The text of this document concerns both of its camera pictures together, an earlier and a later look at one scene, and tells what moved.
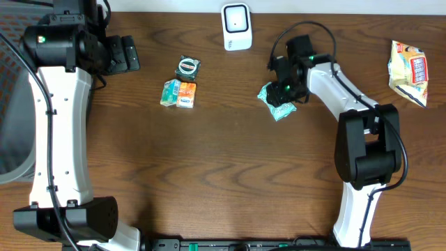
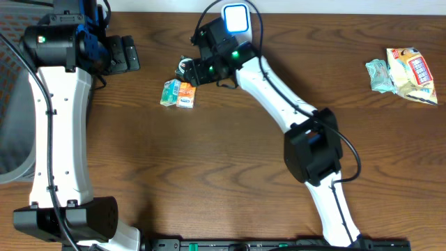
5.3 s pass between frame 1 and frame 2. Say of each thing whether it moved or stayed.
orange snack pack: stayed
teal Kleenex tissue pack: stayed
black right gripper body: moved
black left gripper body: stayed
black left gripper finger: stayed
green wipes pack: moved
